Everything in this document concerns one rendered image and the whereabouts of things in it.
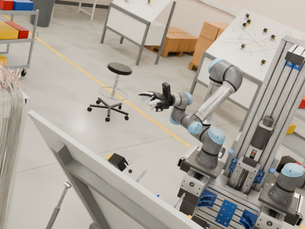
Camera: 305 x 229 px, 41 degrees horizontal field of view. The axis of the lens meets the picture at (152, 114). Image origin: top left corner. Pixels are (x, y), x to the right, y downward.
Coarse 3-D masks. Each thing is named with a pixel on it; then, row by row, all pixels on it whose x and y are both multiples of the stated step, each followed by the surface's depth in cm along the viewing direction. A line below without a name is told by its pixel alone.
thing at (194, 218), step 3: (195, 216) 139; (192, 219) 138; (195, 219) 138; (198, 219) 137; (201, 219) 137; (195, 222) 137; (198, 222) 136; (201, 222) 136; (204, 222) 136; (201, 225) 135; (204, 225) 135; (207, 225) 137; (204, 228) 136; (207, 228) 136
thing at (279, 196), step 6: (276, 186) 242; (270, 192) 245; (276, 192) 241; (282, 192) 240; (288, 192) 239; (270, 198) 244; (276, 198) 241; (282, 198) 240; (288, 198) 241; (282, 204) 240; (288, 204) 241
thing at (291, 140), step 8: (304, 96) 510; (304, 104) 502; (296, 112) 475; (304, 112) 494; (304, 120) 468; (288, 136) 517; (296, 136) 526; (288, 144) 485; (296, 144) 500; (304, 144) 508; (296, 152) 478; (304, 152) 485; (280, 160) 509; (288, 160) 515; (304, 160) 471; (280, 168) 502; (304, 168) 508
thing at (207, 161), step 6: (204, 150) 254; (198, 156) 258; (204, 156) 254; (210, 156) 253; (216, 156) 255; (198, 162) 256; (204, 162) 254; (210, 162) 254; (216, 162) 257; (210, 168) 255
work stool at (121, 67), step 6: (108, 66) 527; (114, 66) 529; (120, 66) 536; (126, 66) 543; (114, 72) 522; (120, 72) 520; (126, 72) 524; (114, 84) 542; (114, 90) 546; (120, 90) 567; (96, 102) 576; (102, 102) 567; (90, 108) 546; (108, 108) 551; (114, 108) 557; (120, 108) 580; (108, 114) 534; (126, 114) 553; (108, 120) 534
